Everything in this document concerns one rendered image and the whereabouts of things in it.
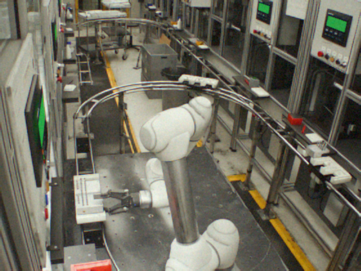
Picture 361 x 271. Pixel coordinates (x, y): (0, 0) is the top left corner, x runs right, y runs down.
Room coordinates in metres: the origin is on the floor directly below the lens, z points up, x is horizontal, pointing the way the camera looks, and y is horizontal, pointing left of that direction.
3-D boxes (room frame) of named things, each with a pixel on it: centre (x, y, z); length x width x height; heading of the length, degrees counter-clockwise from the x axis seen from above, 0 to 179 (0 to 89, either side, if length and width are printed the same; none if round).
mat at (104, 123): (5.71, 1.58, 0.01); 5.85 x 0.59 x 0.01; 19
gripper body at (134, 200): (1.41, 0.25, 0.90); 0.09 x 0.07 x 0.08; 109
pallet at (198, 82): (3.34, -0.09, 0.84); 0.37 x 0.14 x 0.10; 77
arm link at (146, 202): (1.44, 0.18, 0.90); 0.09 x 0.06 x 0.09; 19
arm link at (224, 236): (1.22, -0.20, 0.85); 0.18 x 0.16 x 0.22; 137
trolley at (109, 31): (8.01, 1.72, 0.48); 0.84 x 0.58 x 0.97; 27
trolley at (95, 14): (6.67, 1.69, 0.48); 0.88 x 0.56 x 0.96; 127
